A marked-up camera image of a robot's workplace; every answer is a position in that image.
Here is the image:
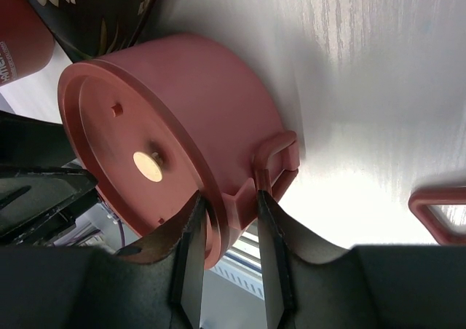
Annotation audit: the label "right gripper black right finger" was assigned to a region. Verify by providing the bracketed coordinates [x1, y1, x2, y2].
[257, 191, 465, 328]

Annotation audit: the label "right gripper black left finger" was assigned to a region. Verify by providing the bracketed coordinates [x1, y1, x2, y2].
[1, 193, 208, 328]

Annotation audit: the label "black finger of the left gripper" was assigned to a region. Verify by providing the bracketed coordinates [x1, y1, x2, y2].
[1, 164, 97, 234]

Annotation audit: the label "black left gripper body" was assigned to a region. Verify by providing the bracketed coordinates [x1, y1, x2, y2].
[1, 111, 76, 167]

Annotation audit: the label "pink bowl with handles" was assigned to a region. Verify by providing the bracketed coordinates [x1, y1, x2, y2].
[57, 33, 300, 270]

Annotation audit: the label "dark red lid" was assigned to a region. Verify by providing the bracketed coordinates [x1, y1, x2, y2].
[58, 60, 230, 268]

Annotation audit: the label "dark pink bowl front left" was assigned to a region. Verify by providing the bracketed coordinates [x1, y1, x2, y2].
[1, 0, 55, 85]

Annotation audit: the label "black floral square plate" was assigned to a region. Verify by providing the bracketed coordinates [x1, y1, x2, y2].
[26, 0, 156, 63]

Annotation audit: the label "slotted white cable duct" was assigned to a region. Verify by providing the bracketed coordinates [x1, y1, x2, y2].
[210, 255, 265, 300]

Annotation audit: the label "grey transparent lid red handles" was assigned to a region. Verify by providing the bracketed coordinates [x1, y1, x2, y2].
[408, 186, 465, 245]

